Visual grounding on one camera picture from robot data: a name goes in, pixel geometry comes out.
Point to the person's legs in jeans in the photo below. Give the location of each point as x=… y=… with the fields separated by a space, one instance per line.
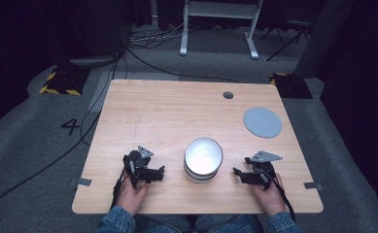
x=209 y=225

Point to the black yellow striped stand base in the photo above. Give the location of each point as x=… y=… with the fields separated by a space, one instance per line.
x=65 y=81

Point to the grey round lid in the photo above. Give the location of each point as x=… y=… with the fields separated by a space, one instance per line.
x=262 y=122

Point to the grey pillar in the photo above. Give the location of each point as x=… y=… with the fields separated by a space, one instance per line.
x=326 y=35

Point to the grey tape strip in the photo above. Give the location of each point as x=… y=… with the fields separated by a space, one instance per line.
x=313 y=186
x=81 y=182

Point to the black tripod stand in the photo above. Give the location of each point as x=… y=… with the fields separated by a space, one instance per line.
x=287 y=35

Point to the person's right hand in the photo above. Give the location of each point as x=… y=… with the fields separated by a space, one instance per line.
x=270 y=199

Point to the white round container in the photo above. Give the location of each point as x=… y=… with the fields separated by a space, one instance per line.
x=203 y=158

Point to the white metal desk frame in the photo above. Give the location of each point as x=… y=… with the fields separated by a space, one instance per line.
x=220 y=9

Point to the person's left hand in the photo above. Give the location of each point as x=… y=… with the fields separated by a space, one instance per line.
x=131 y=197

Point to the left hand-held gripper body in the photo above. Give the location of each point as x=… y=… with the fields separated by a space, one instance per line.
x=134 y=163

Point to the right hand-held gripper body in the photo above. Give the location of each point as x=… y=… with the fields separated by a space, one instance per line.
x=263 y=168

